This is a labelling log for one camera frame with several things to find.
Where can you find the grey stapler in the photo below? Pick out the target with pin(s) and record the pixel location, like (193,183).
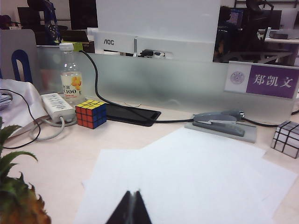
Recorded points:
(217,121)

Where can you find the white AOC monitor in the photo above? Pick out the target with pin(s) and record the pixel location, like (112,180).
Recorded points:
(158,21)

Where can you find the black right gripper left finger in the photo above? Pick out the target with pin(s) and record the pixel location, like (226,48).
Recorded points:
(122,210)

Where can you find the black office chair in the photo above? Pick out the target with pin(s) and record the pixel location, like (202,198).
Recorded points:
(254,28)

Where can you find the frosted glass desk partition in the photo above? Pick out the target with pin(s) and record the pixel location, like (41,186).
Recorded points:
(163,84)

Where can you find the white power strip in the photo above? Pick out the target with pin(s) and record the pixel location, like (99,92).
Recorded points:
(56,105)

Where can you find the purple and white name plate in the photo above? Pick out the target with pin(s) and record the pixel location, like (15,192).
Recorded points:
(271,80)

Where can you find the clear C100 drink bottle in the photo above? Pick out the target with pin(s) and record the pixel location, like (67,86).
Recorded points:
(71,81)

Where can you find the seated person dark clothes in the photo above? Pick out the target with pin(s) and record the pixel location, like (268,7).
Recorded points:
(230,32)

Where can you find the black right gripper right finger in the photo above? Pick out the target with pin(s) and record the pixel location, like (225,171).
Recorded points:
(140,210)

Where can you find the white paper sheet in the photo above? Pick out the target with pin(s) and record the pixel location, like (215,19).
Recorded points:
(205,142)
(163,186)
(278,182)

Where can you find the plastic pineapple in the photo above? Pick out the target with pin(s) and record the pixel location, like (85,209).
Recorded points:
(16,200)

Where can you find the silver mirror cube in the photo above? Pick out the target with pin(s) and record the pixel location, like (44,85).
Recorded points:
(287,140)

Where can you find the flat black phone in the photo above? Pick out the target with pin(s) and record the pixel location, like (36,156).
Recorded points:
(130,114)

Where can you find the coloured Rubik's cube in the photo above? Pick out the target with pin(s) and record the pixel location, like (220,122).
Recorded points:
(90,114)

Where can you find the white bookend with cutout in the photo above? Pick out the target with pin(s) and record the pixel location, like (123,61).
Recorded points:
(7,51)

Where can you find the blue perforated file holder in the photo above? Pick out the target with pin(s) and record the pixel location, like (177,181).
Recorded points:
(52,25)

